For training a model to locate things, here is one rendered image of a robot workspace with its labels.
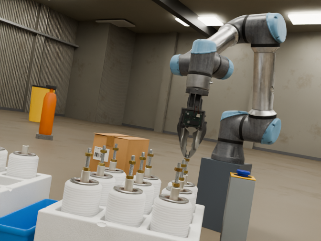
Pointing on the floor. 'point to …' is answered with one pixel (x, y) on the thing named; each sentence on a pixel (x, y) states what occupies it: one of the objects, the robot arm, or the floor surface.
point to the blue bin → (22, 222)
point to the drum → (37, 102)
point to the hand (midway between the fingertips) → (187, 153)
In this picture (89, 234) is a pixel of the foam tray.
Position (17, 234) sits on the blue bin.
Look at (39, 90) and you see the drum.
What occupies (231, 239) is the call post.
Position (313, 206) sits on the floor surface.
